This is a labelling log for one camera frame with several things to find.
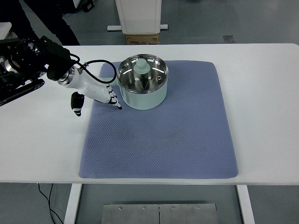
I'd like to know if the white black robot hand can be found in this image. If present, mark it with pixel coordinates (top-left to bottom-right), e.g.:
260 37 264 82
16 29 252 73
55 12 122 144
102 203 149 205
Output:
57 70 122 116

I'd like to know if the green pot with handle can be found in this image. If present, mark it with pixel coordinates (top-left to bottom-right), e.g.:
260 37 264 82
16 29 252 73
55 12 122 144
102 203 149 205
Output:
110 54 168 110

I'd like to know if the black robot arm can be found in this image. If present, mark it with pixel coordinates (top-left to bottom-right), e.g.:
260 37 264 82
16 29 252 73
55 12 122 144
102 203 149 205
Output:
0 36 79 105

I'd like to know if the cardboard box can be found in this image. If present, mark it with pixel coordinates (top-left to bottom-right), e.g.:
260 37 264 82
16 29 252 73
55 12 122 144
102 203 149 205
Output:
125 33 160 45

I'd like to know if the blue quilted mat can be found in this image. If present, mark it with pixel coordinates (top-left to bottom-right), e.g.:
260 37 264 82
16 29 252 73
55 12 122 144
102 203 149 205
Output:
79 61 238 179

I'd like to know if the person in dark trousers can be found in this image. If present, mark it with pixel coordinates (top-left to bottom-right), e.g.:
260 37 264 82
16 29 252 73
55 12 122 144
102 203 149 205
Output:
0 0 80 46

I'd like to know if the white left table leg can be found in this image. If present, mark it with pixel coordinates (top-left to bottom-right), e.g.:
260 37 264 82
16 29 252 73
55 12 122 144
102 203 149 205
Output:
64 183 83 224

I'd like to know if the white table leg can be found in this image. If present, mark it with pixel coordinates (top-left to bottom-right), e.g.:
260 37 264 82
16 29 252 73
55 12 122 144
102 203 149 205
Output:
236 185 255 224
64 183 83 224

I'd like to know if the white furniture at left edge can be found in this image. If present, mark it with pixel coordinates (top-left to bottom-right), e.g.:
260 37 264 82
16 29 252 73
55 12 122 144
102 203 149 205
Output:
0 22 17 40

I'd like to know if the grey floor outlet plate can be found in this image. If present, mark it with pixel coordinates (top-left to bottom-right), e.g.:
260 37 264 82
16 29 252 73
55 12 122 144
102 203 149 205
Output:
223 35 236 43

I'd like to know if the white right table leg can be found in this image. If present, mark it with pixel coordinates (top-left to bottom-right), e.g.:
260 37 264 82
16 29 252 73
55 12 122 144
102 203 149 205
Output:
236 185 255 224

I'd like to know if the black cable on hand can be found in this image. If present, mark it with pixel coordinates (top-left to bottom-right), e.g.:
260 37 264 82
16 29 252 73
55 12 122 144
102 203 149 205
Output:
69 53 117 84

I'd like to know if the white pedestal cabinet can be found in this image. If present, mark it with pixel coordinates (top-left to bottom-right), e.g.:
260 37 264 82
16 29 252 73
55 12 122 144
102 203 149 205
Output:
107 0 168 35

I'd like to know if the black floor cable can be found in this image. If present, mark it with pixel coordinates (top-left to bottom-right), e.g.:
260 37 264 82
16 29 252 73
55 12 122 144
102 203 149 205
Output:
37 183 64 224

